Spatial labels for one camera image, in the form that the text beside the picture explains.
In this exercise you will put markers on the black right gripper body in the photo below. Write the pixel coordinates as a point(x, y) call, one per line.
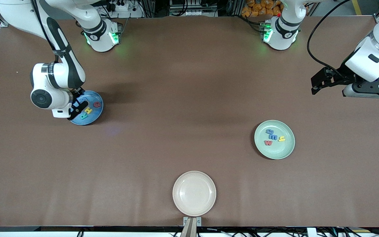
point(78, 106)

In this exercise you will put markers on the yellow foam uppercase H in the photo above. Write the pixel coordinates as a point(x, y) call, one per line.
point(88, 110)

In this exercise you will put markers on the teal foam letter R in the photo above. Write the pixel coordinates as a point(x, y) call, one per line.
point(84, 116)

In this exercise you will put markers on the red-pink foam letter G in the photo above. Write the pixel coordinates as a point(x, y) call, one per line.
point(97, 104)

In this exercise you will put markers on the yellow foam lowercase h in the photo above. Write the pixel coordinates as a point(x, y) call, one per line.
point(281, 138)

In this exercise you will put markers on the blue foam lowercase g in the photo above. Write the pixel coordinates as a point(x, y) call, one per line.
point(269, 131)

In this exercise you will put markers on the blue foam lowercase m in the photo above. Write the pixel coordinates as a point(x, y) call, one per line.
point(274, 136)

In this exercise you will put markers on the red-pink foam lowercase w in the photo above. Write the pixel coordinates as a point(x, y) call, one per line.
point(268, 143)

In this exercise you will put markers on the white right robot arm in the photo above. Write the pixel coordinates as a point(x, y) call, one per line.
point(44, 79)

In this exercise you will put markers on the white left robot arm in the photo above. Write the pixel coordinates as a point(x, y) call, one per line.
point(286, 33)

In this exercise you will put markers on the blue round plate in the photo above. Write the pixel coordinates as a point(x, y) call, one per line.
point(94, 117)

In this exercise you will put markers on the green round plate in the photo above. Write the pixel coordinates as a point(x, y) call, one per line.
point(281, 149)

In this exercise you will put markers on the beige round plate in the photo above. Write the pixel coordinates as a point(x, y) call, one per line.
point(194, 193)

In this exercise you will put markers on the brown table cover sheet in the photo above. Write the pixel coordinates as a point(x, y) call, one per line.
point(110, 164)

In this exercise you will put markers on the white power strip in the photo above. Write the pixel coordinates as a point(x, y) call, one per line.
point(120, 8)

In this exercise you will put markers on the orange packaged items pile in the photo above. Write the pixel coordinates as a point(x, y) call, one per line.
point(258, 8)

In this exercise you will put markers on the aluminium frame profile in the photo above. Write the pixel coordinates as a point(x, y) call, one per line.
point(377, 18)

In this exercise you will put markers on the grey metal mount bracket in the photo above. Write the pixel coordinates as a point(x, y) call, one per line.
point(185, 220)

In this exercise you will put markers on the camera mount post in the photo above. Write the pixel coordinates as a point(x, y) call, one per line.
point(189, 230)

